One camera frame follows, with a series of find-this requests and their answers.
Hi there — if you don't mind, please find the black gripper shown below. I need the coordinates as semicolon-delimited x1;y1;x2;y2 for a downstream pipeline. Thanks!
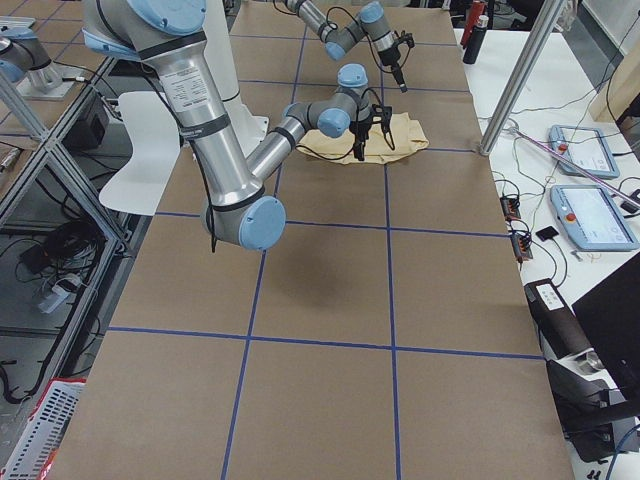
352;107;374;161
378;44;408;93

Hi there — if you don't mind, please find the beige long-sleeve printed shirt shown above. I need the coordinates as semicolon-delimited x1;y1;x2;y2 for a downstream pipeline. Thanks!
297;112;429;165

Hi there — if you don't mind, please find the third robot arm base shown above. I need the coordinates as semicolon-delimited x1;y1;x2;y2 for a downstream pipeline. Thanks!
1;26;84;100

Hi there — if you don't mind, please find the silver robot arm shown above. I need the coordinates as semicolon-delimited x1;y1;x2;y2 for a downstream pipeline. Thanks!
83;1;372;250
283;0;415;92

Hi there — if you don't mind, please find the black bottle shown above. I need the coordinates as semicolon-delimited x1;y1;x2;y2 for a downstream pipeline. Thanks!
462;15;489;65

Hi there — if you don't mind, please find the red circuit board upper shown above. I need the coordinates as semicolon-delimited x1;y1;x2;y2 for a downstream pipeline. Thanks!
500;195;521;221

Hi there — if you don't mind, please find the red circuit board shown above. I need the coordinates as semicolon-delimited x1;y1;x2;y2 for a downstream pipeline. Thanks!
510;231;533;264
500;195;521;221

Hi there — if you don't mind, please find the red circuit board lower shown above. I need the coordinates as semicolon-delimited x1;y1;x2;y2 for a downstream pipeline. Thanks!
510;231;533;264

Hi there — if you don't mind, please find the upper blue teach pendant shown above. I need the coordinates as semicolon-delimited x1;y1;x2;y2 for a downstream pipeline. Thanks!
548;124;620;179

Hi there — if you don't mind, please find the blue teach pendant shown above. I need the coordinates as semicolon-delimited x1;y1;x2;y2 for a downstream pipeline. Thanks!
550;185;639;252
548;124;620;179

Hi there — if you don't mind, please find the lower blue teach pendant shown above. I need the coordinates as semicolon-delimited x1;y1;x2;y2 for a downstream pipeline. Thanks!
550;185;639;252

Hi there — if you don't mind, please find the black monitor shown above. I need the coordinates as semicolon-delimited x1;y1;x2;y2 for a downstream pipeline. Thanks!
572;256;639;399

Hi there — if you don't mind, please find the black desktop device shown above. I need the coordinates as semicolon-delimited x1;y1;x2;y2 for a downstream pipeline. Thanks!
524;280;639;462

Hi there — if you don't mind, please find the red white plastic basket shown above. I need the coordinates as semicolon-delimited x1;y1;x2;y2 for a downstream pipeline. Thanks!
1;378;86;479

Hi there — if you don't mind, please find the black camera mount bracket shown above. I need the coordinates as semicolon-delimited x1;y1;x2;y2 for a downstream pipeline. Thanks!
372;104;396;151

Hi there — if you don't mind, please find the gripper camera bracket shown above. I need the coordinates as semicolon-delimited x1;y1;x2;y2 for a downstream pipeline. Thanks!
396;30;415;50

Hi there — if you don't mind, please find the aluminium frame post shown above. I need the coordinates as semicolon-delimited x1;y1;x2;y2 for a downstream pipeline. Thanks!
478;0;563;156

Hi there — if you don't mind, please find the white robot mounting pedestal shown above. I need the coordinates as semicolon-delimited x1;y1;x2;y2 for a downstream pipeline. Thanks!
84;1;268;225

